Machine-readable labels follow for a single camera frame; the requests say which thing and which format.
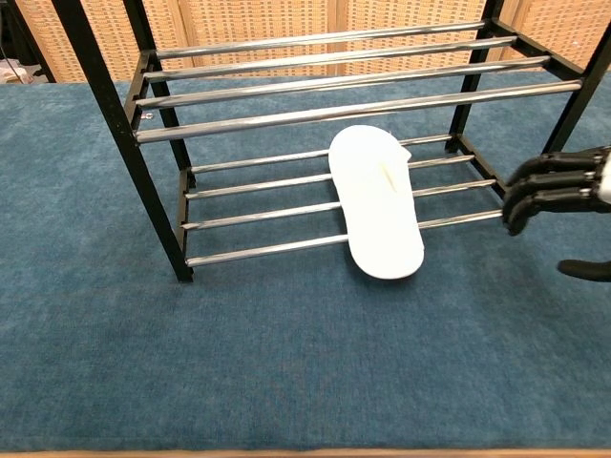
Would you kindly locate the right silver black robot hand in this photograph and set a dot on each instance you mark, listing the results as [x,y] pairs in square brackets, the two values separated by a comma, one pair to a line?
[554,183]

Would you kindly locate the blue carpet mat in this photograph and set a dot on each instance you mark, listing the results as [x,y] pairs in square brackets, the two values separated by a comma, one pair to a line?
[95,334]

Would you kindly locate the white slipper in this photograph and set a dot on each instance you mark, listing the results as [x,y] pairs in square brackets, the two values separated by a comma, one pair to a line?
[377,214]

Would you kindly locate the woven wooden folding screen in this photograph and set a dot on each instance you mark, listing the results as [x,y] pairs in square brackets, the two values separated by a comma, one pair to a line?
[286,19]

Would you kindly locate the black stand with caster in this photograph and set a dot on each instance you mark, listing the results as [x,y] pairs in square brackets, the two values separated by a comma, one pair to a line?
[35,45]

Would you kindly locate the black chrome shoe rack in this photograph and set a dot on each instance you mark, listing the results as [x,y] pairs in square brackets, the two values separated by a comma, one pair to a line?
[119,129]

